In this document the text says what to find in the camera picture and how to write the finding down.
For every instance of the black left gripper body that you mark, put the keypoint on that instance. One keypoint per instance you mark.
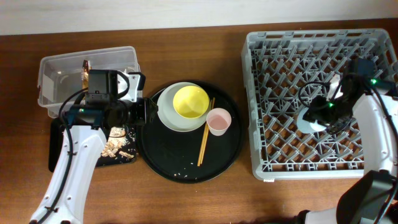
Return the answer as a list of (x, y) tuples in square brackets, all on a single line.
[(134, 112)]

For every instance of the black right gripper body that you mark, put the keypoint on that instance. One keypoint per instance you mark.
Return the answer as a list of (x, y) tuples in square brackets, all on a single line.
[(333, 114)]

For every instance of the blue plastic cup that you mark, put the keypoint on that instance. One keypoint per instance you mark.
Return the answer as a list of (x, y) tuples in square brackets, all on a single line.
[(308, 127)]

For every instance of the food scraps pile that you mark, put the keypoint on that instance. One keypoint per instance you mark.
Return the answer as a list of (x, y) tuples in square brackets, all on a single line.
[(120, 144)]

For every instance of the yellow bowl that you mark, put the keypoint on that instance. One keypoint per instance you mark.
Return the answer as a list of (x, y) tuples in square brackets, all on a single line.
[(191, 102)]

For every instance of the pink plastic cup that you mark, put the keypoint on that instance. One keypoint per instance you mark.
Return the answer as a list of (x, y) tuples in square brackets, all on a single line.
[(218, 121)]

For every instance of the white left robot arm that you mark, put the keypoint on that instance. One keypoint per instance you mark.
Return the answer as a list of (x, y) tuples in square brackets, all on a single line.
[(87, 124)]

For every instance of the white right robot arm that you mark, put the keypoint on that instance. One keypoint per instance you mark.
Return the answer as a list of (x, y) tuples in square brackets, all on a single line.
[(358, 94)]

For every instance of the grey plastic dishwasher rack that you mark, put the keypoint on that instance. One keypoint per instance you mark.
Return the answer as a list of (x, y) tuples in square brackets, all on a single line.
[(283, 71)]

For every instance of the clear plastic waste bin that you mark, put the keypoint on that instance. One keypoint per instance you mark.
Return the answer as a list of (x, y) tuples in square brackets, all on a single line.
[(60, 75)]

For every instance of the black rectangular tray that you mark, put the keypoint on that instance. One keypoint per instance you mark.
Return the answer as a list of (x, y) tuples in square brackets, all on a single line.
[(56, 139)]

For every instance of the pale green plate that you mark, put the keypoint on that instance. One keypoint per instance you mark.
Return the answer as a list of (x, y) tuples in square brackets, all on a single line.
[(169, 117)]

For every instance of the gold foil wrapper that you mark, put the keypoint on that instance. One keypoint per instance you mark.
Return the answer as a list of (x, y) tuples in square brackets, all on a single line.
[(86, 67)]

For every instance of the round black tray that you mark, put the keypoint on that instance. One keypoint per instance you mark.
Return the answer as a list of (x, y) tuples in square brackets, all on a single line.
[(174, 155)]

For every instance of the wooden chopstick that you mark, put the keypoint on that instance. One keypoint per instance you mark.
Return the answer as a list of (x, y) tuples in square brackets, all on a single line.
[(206, 137), (203, 146)]

